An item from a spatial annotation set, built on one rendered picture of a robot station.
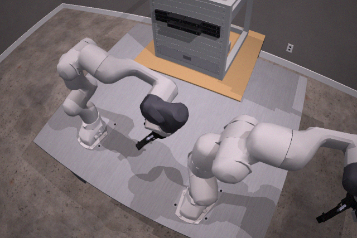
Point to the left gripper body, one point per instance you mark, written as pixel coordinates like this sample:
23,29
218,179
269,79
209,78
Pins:
157,135

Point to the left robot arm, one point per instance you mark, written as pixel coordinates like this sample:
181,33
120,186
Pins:
161,116

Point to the grey metal rack frame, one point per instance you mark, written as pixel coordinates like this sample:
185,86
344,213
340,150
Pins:
204,53

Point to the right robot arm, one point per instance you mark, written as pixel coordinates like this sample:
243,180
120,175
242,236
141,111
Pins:
228,157

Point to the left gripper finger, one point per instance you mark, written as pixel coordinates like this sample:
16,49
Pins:
144,141

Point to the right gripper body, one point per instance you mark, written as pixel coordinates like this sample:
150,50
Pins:
350,201

